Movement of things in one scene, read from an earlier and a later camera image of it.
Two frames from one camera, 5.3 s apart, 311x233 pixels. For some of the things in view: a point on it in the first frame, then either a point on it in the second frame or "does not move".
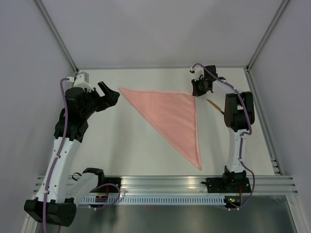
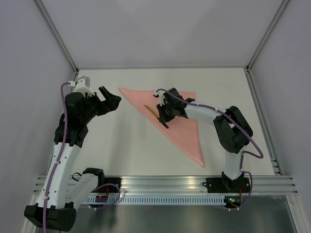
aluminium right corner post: [283, 5] does not move
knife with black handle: [215, 106] to [163, 124]
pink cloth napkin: [175, 113] does not move
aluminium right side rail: [263, 122] does not move
